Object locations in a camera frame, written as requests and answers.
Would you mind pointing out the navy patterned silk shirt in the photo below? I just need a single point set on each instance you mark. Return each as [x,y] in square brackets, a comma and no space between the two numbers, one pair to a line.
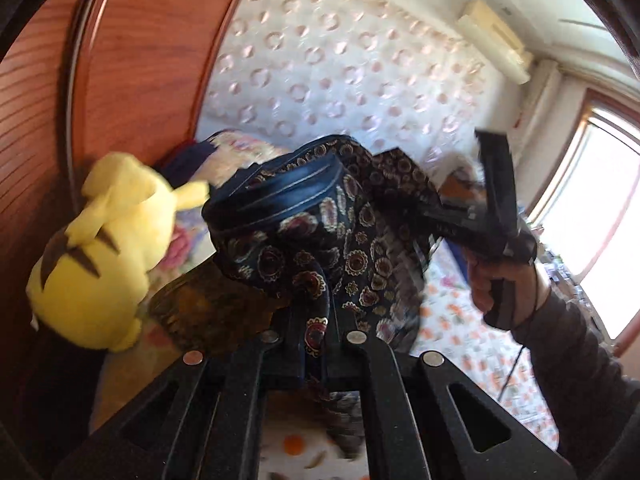
[331,227]

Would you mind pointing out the orange-print white bedsheet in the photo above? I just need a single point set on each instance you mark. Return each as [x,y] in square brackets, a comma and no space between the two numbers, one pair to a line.
[295,447]

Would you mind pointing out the grey sleeve right forearm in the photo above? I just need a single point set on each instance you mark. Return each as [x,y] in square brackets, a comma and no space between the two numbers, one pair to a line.
[594,405]

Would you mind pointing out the gold patterned pillow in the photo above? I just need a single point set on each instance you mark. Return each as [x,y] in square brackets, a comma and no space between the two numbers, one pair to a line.
[206,311]

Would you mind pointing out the person's right hand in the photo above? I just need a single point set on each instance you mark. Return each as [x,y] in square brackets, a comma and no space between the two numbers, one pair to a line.
[507,293]

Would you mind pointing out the floral quilt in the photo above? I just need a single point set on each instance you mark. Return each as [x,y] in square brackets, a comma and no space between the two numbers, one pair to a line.
[213,161]

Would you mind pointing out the white air conditioner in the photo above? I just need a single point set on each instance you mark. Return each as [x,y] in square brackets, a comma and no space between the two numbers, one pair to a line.
[481,26]

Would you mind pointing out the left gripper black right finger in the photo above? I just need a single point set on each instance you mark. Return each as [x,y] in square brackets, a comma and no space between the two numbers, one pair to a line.
[423,418]

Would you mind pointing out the window with wooden frame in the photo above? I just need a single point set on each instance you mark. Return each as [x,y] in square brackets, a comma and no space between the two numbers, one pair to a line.
[588,213]

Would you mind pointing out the yellow pikachu plush toy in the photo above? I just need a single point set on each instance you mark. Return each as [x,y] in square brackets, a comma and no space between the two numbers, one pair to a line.
[93,274]

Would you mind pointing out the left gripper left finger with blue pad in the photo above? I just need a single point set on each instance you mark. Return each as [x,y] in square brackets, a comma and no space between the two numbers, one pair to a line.
[197,421]

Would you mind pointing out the white circle-pattern curtain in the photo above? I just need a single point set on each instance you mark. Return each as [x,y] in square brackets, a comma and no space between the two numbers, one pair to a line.
[291,71]

